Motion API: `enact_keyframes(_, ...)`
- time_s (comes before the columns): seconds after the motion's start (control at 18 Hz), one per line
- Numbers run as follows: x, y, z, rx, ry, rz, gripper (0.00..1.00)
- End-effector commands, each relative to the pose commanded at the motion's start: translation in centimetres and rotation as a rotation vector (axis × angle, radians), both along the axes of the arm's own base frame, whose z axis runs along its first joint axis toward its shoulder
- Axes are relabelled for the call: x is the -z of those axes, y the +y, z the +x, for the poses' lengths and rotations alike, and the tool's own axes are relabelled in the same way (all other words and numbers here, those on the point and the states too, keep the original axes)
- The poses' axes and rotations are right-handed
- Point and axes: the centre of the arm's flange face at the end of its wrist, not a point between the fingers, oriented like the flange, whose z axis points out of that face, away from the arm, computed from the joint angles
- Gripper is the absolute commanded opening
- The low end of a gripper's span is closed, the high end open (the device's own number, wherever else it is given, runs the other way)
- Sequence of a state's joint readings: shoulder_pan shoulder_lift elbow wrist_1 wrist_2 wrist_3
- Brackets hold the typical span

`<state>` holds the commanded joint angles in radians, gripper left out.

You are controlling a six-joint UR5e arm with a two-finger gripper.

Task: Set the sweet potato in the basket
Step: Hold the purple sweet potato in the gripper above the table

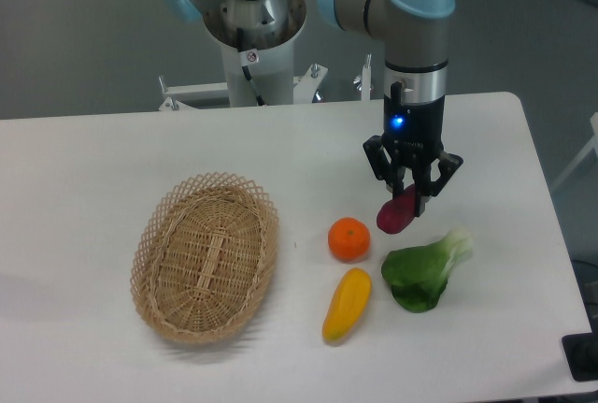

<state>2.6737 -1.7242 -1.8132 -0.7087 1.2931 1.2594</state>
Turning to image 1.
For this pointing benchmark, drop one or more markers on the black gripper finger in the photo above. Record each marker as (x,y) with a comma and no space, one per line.
(426,187)
(385,166)

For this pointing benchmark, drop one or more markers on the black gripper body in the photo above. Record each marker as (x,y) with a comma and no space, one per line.
(414,131)

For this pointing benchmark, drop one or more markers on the purple sweet potato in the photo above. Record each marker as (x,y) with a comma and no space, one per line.
(398,213)

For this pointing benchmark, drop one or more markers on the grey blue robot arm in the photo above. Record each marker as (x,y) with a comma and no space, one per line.
(415,35)

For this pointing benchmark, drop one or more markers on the woven wicker basket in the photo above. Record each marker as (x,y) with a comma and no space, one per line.
(206,258)

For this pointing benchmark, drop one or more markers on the orange mandarin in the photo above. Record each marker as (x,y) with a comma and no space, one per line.
(348,239)

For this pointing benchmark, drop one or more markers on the green bok choy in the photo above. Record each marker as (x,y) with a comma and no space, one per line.
(418,276)

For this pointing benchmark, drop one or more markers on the yellow mango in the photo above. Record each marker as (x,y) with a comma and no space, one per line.
(348,304)

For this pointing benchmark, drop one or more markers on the black device at table edge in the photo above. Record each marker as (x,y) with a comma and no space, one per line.
(581,355)

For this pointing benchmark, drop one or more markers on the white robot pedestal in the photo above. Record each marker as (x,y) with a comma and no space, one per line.
(256,40)

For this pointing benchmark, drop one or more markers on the white metal base frame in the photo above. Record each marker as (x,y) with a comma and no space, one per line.
(251,82)

